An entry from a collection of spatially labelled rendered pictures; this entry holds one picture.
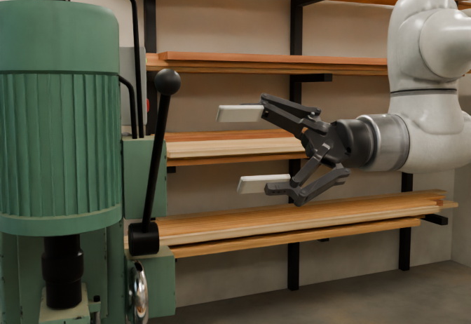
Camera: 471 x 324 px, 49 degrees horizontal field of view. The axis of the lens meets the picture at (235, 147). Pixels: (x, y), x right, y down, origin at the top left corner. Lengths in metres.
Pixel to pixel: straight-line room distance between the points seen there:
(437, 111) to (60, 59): 0.55
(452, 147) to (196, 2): 2.62
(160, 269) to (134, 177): 0.18
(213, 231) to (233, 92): 0.95
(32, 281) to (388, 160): 0.60
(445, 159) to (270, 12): 2.75
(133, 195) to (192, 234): 1.89
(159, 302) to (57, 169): 0.42
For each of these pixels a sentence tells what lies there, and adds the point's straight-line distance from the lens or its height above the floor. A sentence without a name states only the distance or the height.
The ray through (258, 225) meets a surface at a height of 0.61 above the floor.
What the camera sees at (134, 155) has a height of 1.27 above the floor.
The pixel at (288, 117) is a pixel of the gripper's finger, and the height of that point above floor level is 1.35.
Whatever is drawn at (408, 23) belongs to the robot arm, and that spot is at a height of 1.49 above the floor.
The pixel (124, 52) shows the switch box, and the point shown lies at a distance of 1.07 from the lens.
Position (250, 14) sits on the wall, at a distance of 3.44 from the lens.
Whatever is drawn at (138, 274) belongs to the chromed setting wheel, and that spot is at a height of 1.07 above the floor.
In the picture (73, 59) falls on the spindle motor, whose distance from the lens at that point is 0.71.
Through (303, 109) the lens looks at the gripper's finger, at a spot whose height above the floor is 1.36.
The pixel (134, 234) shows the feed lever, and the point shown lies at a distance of 0.95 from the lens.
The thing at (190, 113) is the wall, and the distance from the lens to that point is 3.25.
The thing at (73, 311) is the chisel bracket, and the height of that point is 1.07.
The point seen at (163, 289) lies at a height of 1.02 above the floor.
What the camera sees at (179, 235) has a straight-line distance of 2.85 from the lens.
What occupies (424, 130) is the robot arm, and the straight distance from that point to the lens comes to 0.83.
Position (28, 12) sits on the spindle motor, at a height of 1.49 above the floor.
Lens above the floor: 1.39
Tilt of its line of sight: 6 degrees down
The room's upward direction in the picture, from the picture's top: straight up
